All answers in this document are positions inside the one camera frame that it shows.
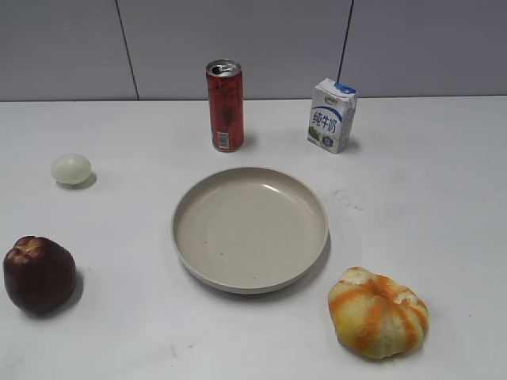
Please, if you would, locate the dark red apple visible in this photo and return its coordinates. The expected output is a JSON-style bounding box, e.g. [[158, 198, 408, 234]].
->
[[3, 236, 77, 316]]

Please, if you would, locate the beige round plate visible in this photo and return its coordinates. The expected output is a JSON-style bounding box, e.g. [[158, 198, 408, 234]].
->
[[170, 167, 330, 295]]

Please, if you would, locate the red soda can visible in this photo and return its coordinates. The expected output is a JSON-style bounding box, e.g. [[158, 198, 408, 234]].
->
[[206, 59, 244, 152]]

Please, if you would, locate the white blue milk carton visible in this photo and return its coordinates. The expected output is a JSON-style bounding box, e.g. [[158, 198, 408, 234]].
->
[[307, 78, 357, 154]]

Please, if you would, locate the orange yellow pumpkin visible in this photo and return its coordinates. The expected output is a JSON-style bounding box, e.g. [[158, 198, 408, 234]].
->
[[328, 267, 429, 359]]

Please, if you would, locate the white egg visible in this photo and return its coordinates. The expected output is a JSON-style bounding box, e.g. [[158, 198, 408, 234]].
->
[[51, 154, 92, 185]]

